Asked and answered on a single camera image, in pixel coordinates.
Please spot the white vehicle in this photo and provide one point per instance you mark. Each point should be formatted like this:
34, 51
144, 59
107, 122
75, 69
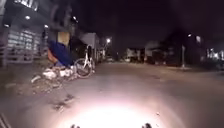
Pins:
109, 59

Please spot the street lamp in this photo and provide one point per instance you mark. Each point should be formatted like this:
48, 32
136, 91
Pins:
108, 40

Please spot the white bicycle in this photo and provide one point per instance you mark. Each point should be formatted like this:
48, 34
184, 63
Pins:
85, 65

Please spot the grey asphalt road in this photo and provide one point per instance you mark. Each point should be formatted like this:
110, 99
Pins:
133, 86

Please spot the row of buildings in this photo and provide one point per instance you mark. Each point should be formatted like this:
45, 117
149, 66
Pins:
87, 43

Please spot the blue tarp tent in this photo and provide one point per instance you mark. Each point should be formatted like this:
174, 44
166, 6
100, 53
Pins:
60, 52

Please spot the pile of rubbish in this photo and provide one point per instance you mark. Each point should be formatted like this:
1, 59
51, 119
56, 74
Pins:
55, 74

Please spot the dark buildings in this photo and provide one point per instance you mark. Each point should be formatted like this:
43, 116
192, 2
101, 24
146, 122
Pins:
173, 50

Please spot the robot's own part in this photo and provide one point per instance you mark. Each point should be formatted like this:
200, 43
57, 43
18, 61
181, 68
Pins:
146, 125
74, 126

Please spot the pole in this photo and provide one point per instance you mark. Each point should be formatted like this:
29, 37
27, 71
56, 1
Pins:
183, 56

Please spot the large grey building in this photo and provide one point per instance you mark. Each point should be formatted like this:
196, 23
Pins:
26, 30

